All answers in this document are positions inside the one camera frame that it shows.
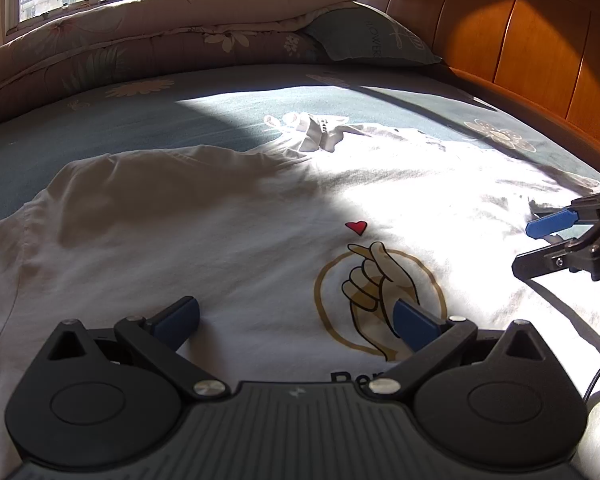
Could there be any pink floral folded quilt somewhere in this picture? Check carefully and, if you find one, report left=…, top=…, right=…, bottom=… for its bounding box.
left=0, top=0, right=358, bottom=123

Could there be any orange wooden headboard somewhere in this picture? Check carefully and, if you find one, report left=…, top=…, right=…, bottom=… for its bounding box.
left=364, top=0, right=600, bottom=170

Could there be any grey-green printed pillow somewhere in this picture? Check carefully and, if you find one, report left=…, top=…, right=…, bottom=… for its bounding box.
left=303, top=3, right=441, bottom=67

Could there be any white printed t-shirt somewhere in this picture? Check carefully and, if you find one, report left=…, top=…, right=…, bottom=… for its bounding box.
left=0, top=114, right=600, bottom=479

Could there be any teal floral bed sheet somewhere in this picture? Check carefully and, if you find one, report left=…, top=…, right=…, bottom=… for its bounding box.
left=0, top=64, right=600, bottom=220

